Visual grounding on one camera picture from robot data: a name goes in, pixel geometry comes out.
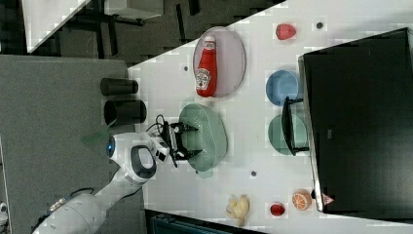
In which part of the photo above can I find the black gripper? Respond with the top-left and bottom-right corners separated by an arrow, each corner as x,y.
161,121 -> 201,167

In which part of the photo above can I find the green oval plastic strainer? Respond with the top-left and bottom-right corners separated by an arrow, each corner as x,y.
179,103 -> 228,172

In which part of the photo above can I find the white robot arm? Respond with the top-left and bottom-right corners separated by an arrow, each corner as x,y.
32,122 -> 199,234

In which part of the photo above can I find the black cylinder large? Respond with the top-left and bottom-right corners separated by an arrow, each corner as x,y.
103,99 -> 147,126

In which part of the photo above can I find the red ketchup bottle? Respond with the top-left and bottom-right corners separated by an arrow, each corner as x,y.
196,35 -> 217,98

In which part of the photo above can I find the black cylinder small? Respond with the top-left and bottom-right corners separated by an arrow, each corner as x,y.
100,78 -> 138,96

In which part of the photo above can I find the yellow banana toy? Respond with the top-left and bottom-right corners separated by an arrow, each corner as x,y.
225,194 -> 249,227

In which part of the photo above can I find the green bowl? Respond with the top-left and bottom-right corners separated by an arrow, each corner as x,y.
268,115 -> 308,155

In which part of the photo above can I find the lilac round plate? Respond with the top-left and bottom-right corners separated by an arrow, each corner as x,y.
193,26 -> 245,98

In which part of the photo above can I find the blue bowl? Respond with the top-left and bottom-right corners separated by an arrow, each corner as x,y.
266,70 -> 299,106

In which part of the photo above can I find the red apple toy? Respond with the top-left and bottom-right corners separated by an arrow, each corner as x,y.
270,203 -> 285,216

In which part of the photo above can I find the orange half slice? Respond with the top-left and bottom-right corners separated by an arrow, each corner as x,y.
291,189 -> 312,211

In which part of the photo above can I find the red strawberry toy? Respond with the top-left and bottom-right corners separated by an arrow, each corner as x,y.
276,23 -> 296,41

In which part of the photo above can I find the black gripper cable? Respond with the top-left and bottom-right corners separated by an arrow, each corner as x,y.
145,113 -> 168,135

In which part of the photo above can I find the black oven door handle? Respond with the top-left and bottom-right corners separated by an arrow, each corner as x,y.
282,97 -> 310,156

